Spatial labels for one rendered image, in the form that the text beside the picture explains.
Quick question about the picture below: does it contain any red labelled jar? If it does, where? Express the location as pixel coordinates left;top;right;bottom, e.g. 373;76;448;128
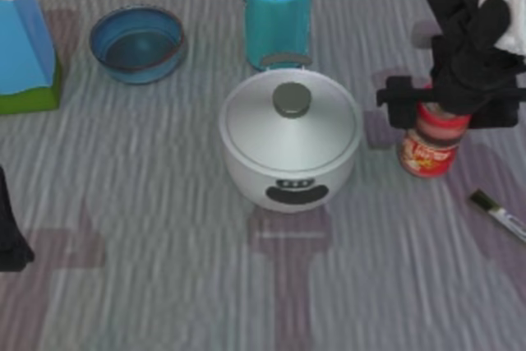
395;86;472;180

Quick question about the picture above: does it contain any silver cooking pot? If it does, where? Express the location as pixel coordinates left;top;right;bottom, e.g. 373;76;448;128
218;53;363;214

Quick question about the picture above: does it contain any silver pot lid with knob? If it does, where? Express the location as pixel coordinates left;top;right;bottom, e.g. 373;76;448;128
219;68;359;172

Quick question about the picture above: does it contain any white marker pen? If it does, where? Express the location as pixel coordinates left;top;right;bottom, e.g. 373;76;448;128
468;188;526;244

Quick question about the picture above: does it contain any blue and teal water bottle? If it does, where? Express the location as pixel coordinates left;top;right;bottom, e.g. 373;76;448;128
242;0;314;72

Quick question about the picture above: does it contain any blue collapsible bowl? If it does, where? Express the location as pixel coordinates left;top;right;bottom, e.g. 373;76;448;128
89;5;189;85

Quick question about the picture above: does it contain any blue carton with green base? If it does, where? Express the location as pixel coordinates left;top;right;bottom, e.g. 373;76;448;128
0;0;63;116

